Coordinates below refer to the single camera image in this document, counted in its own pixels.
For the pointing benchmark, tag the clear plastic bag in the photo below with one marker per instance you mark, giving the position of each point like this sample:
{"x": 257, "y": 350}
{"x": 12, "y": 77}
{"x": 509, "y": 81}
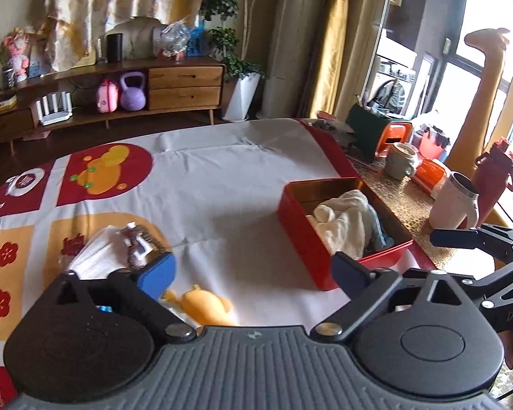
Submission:
{"x": 173, "y": 38}

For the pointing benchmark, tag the potted tree in white planter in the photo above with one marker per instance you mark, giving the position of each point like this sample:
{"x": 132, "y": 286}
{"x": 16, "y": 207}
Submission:
{"x": 239, "y": 94}

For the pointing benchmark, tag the bag of cotton swabs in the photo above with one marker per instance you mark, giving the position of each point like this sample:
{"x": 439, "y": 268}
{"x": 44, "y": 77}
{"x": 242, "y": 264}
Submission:
{"x": 96, "y": 254}

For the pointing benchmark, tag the pink dish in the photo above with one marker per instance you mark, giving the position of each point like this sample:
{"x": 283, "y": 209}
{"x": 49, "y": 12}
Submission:
{"x": 325, "y": 115}

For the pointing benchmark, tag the yellow cardboard box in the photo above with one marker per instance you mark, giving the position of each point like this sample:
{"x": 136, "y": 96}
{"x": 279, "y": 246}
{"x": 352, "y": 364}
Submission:
{"x": 4, "y": 103}

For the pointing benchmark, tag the floral hanging sheet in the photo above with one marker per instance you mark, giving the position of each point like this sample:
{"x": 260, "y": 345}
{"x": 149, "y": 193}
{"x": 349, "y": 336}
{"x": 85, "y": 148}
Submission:
{"x": 111, "y": 4}

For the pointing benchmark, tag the washing machine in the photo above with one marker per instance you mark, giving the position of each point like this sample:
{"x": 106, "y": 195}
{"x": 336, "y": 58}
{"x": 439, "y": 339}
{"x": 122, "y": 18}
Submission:
{"x": 393, "y": 92}

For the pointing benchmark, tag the purple kettlebell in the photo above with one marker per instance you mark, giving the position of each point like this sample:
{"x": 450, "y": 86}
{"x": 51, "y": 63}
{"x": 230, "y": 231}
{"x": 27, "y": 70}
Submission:
{"x": 132, "y": 96}

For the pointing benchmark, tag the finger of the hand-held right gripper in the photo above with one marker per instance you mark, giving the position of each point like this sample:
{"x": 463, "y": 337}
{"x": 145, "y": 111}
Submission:
{"x": 506, "y": 294}
{"x": 457, "y": 238}

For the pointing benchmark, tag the blue cloth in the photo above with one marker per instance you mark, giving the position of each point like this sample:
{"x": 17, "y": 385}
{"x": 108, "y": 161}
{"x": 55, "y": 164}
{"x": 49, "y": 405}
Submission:
{"x": 378, "y": 230}

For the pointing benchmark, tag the red tin box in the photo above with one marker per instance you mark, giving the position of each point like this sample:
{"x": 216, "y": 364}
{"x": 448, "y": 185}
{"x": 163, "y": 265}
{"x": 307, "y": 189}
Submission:
{"x": 299, "y": 239}

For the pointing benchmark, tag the red water bottle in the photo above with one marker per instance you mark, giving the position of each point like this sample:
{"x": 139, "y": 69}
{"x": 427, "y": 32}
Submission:
{"x": 493, "y": 179}

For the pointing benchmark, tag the yellow curtain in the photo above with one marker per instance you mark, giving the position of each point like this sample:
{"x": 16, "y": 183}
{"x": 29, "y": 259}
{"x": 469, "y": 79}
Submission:
{"x": 333, "y": 42}

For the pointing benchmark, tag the yellow plush toy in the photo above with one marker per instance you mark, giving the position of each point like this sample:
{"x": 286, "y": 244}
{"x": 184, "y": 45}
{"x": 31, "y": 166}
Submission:
{"x": 205, "y": 305}

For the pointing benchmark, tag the printed red white tablecloth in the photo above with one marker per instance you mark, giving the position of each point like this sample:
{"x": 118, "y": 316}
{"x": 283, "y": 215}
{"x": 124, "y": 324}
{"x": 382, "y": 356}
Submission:
{"x": 222, "y": 196}

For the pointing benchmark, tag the clear packet with dark item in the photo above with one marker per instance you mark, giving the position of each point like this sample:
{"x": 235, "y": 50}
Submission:
{"x": 141, "y": 243}

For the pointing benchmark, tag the pink doll figure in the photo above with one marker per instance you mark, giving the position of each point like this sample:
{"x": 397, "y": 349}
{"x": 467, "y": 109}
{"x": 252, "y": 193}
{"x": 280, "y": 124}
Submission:
{"x": 19, "y": 55}

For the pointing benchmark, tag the white towel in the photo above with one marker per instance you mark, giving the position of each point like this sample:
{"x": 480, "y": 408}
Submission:
{"x": 342, "y": 222}

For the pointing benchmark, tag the beige decorative board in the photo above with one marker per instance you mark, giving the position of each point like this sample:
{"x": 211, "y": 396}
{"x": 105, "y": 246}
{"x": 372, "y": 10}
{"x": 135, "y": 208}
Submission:
{"x": 134, "y": 38}

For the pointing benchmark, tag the green orange storage box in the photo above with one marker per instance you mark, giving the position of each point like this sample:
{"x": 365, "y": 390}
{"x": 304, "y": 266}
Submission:
{"x": 367, "y": 132}

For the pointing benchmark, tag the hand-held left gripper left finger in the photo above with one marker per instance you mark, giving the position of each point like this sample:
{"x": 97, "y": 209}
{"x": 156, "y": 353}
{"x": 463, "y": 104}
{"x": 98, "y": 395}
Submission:
{"x": 156, "y": 273}

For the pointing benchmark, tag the pink toy bag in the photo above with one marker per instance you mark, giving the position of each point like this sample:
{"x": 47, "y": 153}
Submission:
{"x": 107, "y": 98}

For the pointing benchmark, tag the white router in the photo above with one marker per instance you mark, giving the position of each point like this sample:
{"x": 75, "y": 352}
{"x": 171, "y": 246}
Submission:
{"x": 53, "y": 113}

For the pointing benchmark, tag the orange lidded container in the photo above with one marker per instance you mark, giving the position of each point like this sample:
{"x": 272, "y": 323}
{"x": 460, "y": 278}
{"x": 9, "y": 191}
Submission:
{"x": 429, "y": 177}

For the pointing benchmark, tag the red basket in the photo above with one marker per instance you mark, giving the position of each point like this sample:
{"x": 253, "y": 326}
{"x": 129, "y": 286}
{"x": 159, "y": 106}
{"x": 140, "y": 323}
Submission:
{"x": 431, "y": 143}

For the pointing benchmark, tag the white travel mug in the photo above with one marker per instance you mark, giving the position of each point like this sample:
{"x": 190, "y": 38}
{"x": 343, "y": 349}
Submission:
{"x": 449, "y": 209}

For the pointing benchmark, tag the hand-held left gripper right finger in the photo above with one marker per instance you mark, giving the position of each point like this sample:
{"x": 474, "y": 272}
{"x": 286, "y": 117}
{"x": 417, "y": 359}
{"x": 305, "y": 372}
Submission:
{"x": 346, "y": 271}

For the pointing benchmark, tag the black cylinder speaker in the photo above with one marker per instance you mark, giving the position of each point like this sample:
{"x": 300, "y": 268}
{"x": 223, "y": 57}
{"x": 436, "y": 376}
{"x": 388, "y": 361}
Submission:
{"x": 114, "y": 48}

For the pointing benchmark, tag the white standing air conditioner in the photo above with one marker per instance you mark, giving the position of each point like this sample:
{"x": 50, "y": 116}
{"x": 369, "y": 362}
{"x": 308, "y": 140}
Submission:
{"x": 288, "y": 42}

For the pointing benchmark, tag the green white ceramic cup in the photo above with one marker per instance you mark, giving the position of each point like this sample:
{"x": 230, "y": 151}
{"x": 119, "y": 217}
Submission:
{"x": 399, "y": 164}

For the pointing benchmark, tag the wooden tv cabinet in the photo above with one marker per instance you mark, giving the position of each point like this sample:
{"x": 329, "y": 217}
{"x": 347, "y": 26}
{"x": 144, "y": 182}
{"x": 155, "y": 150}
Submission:
{"x": 184, "y": 87}

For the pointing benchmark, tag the tan giraffe figure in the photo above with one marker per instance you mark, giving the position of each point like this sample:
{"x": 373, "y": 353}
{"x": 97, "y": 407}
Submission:
{"x": 487, "y": 94}

